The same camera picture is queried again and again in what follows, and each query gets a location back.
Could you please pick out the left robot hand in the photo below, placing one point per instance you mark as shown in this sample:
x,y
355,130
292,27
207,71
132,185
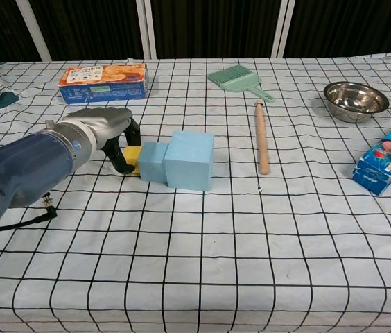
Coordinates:
x,y
105,119

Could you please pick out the large blue foam cube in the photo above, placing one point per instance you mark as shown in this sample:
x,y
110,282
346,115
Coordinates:
x,y
188,170

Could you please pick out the small yellow foam cube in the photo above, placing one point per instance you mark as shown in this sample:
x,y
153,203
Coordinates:
x,y
131,154

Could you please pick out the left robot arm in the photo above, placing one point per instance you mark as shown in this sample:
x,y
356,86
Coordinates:
x,y
25,163

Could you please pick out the green dustpan brush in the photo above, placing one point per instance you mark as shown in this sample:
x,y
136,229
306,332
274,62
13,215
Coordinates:
x,y
235,81

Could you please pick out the stainless steel bowl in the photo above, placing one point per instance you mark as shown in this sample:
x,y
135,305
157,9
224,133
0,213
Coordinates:
x,y
355,100

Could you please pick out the small blue foam cube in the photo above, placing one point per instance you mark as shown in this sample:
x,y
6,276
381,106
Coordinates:
x,y
150,163

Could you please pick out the wooden rolling pin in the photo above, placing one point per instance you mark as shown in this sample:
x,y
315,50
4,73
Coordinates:
x,y
262,138

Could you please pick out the orange biscuit box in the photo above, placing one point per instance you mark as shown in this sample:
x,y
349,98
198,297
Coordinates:
x,y
105,83

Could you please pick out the white partition frame post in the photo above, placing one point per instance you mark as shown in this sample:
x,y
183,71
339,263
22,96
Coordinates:
x,y
284,27
146,27
32,27

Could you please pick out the blue Oreo cookie box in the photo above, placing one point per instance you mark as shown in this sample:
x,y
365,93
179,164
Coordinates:
x,y
386,159

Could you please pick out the black partition screen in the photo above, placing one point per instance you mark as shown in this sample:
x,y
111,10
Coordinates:
x,y
216,24

